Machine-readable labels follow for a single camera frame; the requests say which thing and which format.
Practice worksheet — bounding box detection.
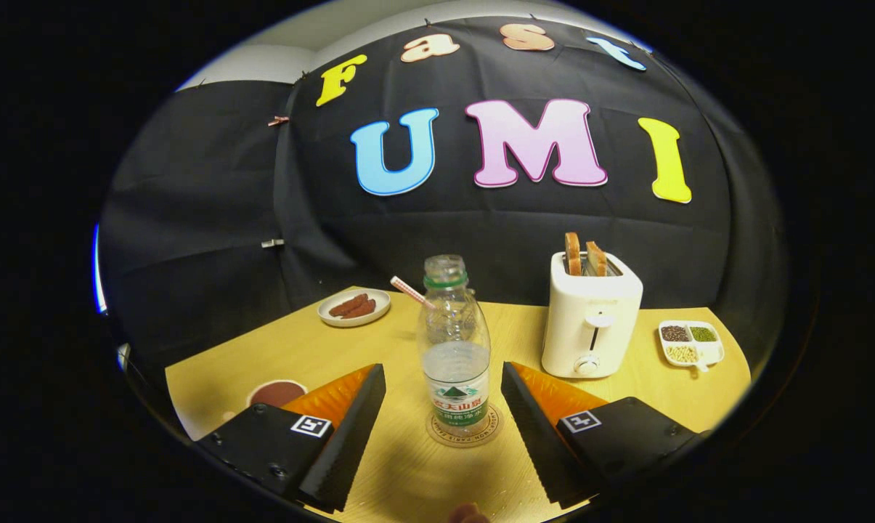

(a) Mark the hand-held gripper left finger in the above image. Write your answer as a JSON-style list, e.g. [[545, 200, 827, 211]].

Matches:
[[194, 363, 387, 513]]

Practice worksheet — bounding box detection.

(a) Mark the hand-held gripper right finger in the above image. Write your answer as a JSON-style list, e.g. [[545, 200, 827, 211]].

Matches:
[[500, 361, 710, 509]]

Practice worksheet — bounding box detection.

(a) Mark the round wooden coaster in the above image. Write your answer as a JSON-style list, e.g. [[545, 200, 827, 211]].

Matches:
[[426, 402, 504, 448]]

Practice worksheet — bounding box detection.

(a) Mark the cream cup with wooden handle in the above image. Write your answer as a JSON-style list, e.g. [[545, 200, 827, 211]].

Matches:
[[245, 379, 309, 409]]

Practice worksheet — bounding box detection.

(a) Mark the clear plastic juice bottle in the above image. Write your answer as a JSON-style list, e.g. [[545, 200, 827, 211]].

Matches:
[[417, 254, 492, 437]]

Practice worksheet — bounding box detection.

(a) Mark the wooden table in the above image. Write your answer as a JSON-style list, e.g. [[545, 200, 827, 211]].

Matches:
[[164, 285, 752, 523]]

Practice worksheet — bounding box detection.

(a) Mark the white toaster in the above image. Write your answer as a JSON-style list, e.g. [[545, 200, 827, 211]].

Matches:
[[541, 251, 644, 379]]

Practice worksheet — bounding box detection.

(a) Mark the small white plate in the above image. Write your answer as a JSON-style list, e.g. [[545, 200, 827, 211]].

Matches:
[[317, 288, 392, 328]]

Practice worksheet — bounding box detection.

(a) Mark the pink striped straw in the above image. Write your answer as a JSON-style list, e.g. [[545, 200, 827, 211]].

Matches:
[[390, 275, 431, 309]]

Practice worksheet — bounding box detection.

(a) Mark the white divided grain dish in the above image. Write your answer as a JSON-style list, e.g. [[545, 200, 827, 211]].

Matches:
[[658, 320, 725, 373]]

